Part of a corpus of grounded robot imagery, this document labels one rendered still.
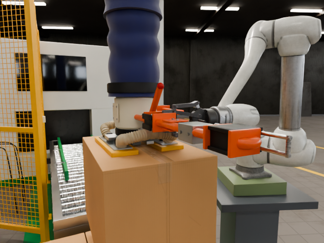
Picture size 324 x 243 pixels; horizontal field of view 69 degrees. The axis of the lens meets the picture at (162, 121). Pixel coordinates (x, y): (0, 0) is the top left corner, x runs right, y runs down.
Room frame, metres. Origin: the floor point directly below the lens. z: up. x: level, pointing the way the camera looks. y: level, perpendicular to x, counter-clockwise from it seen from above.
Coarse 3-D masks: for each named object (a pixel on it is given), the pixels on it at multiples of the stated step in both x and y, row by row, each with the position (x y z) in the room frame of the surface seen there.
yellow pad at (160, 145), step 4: (156, 140) 0.98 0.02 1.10; (160, 140) 0.97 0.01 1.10; (148, 144) 0.98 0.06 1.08; (152, 144) 0.95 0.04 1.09; (156, 144) 0.92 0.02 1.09; (160, 144) 0.91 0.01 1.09; (164, 144) 0.90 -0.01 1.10; (168, 144) 0.91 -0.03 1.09; (172, 144) 0.92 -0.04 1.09; (176, 144) 0.92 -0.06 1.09; (180, 144) 0.92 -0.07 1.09; (156, 148) 0.91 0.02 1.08; (160, 148) 0.88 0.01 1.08; (164, 148) 0.87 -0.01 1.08; (168, 148) 0.88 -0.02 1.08; (172, 148) 0.89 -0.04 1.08; (176, 148) 0.90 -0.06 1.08; (180, 148) 0.90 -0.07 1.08
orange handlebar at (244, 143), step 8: (160, 120) 0.72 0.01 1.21; (168, 120) 0.67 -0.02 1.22; (176, 120) 0.66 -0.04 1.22; (184, 120) 0.67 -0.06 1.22; (168, 128) 0.66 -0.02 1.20; (176, 128) 0.61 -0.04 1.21; (200, 128) 0.53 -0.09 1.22; (200, 136) 0.51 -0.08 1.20; (256, 136) 0.43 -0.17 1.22; (240, 144) 0.41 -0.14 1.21; (248, 144) 0.41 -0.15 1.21; (256, 144) 0.41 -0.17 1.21
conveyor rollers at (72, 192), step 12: (72, 144) 3.30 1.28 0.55; (72, 156) 2.70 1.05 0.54; (60, 168) 2.23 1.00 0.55; (72, 168) 2.27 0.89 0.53; (60, 180) 1.91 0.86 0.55; (72, 180) 1.94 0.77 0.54; (60, 192) 1.73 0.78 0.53; (72, 192) 1.69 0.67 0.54; (84, 192) 1.72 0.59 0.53; (72, 204) 1.51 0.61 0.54; (84, 204) 1.49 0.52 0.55
